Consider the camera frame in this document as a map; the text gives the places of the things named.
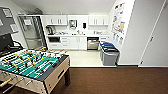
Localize black monitor screen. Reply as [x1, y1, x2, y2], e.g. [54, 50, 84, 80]
[0, 32, 14, 54]

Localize large printed wall poster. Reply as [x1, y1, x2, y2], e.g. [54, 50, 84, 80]
[110, 1, 127, 46]

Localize white lower double-door cabinet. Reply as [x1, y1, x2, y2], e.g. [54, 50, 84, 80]
[69, 35, 88, 51]

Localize black wall soap dispenser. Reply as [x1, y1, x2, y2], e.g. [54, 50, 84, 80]
[82, 22, 87, 30]

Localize stainless steel dishwasher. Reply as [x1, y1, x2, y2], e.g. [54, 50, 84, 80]
[87, 36, 100, 51]

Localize grey trash bin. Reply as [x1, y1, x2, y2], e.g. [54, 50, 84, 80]
[101, 46, 120, 67]

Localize dark wall pinboard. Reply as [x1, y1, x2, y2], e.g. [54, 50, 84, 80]
[0, 6, 19, 36]

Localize blue recycling bin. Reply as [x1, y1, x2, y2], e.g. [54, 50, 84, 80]
[99, 41, 116, 61]

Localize built-in black microwave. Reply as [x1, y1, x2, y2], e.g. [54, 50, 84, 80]
[48, 35, 62, 44]

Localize white wide drawer stack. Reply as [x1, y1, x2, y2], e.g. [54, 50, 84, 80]
[47, 35, 70, 51]

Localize foosball gaming table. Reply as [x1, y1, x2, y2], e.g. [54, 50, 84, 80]
[0, 49, 72, 94]

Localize white room door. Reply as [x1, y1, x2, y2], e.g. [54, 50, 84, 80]
[138, 0, 168, 68]

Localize black coffee maker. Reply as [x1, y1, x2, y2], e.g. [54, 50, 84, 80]
[46, 25, 55, 36]

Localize white upper cabinet wide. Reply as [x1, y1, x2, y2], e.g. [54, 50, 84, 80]
[88, 14, 110, 27]

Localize stainless steel refrigerator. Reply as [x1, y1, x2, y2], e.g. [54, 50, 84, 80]
[18, 14, 48, 51]

